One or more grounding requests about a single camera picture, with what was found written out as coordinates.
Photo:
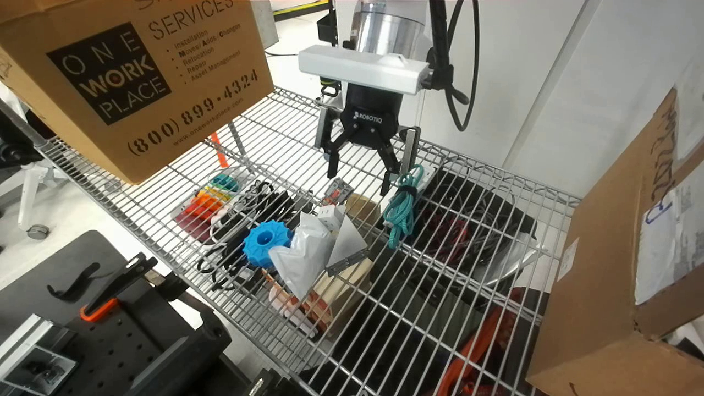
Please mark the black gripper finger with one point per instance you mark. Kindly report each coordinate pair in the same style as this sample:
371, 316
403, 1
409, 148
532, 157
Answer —
331, 157
390, 173

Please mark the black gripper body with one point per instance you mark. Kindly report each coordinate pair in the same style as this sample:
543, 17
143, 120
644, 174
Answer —
366, 118

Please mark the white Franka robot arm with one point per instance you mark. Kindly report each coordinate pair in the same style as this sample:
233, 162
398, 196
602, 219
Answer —
385, 34

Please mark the red object under shelf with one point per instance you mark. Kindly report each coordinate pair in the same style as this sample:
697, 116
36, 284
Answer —
475, 353

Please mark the small brown cube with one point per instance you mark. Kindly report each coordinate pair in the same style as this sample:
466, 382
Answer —
363, 208

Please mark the gray wedge block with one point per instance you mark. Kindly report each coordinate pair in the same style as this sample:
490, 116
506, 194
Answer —
348, 245

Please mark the black background stand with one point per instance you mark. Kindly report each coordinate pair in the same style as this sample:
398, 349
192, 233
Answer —
326, 29

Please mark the white plastic bag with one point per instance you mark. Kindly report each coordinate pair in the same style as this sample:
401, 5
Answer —
304, 253

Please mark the blue gear-shaped knob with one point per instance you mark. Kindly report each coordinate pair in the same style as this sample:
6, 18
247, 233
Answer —
265, 245

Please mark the orange stick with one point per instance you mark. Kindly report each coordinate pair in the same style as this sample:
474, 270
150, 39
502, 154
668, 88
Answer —
217, 151

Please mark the white plastic sheet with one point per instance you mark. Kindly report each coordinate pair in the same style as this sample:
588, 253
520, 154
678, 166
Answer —
517, 253

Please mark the black scissors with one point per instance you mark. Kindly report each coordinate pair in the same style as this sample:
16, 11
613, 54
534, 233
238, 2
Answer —
216, 263

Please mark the printed cardboard box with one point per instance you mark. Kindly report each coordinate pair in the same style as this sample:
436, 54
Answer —
146, 73

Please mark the plain brown cardboard box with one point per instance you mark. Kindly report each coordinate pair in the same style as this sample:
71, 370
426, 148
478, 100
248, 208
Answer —
601, 294

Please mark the black hook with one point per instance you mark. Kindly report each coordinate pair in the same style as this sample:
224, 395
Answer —
73, 284

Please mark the white paper label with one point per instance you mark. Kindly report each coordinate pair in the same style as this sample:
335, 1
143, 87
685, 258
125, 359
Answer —
671, 243

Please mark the black perforated workbench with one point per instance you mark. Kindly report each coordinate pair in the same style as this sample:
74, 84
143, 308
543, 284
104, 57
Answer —
111, 353

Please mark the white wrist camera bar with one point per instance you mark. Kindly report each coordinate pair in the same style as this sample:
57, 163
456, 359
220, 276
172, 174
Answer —
359, 67

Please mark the aluminium rail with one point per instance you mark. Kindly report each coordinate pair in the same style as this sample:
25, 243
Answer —
23, 342

